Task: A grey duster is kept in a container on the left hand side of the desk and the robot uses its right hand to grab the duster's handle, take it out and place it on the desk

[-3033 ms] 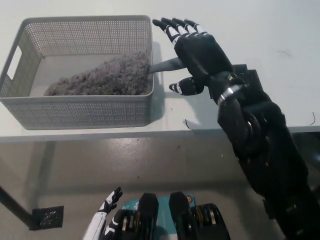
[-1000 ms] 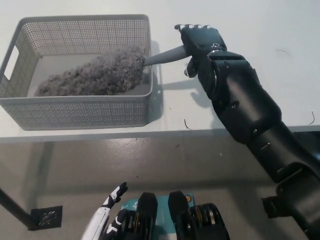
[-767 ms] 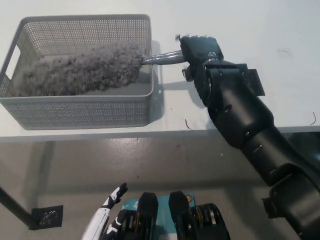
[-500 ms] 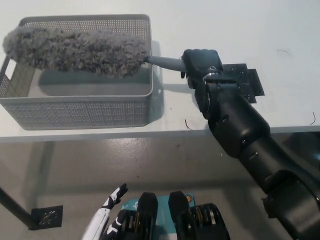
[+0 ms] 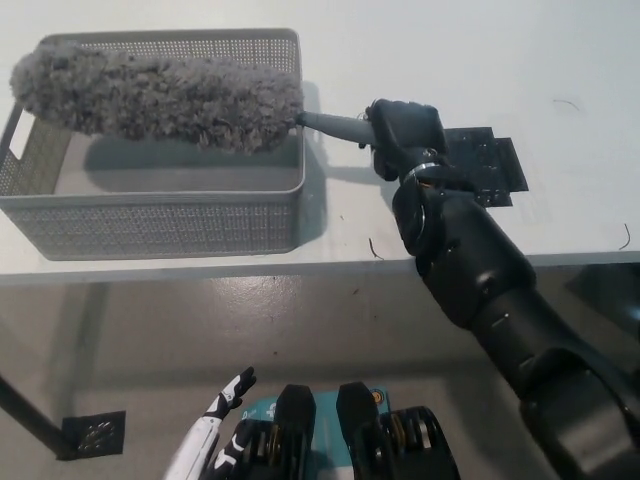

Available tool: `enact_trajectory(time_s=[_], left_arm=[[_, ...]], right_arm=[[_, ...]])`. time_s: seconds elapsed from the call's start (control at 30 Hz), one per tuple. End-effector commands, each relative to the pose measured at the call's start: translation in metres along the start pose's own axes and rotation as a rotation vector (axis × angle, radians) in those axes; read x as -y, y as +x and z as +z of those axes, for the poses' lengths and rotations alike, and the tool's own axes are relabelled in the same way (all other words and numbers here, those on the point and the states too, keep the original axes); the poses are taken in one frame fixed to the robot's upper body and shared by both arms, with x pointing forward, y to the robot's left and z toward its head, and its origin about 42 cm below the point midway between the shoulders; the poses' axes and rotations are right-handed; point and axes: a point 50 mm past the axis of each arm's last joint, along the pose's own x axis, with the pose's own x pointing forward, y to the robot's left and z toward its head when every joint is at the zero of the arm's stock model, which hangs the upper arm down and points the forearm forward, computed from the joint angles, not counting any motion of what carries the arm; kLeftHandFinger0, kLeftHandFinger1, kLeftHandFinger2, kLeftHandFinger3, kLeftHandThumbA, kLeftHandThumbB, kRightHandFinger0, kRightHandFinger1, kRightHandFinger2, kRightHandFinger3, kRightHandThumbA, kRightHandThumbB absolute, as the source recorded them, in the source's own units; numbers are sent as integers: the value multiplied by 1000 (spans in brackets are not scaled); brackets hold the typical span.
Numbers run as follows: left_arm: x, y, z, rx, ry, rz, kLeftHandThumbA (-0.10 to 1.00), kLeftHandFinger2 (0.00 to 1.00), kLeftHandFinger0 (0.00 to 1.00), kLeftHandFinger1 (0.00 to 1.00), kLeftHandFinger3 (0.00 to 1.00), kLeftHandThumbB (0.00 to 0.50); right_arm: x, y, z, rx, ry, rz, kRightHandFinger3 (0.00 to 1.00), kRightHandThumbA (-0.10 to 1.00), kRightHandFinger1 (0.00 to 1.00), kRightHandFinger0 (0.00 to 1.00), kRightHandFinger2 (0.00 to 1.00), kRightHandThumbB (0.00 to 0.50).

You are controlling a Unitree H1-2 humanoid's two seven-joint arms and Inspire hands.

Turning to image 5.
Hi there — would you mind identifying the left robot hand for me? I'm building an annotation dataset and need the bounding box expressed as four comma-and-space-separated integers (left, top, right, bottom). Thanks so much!
163, 366, 258, 480

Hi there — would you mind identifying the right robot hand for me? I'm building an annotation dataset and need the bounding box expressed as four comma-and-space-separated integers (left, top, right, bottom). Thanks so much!
362, 98, 451, 184

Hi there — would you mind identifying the grey fluffy duster with handle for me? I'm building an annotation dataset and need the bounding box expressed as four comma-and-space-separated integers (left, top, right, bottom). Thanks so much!
9, 40, 376, 158

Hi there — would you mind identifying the black tape patch on desk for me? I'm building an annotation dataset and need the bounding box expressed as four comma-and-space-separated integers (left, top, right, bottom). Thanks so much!
442, 126, 530, 209

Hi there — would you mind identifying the black teal robot body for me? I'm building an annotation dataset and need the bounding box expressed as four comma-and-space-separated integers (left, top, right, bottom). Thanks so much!
234, 382, 461, 480

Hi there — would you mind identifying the black table leg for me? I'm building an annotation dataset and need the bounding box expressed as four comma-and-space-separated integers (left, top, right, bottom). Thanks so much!
0, 372, 66, 460

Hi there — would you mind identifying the grey perforated plastic basket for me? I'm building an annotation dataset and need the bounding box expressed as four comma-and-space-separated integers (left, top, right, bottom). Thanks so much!
0, 28, 308, 262

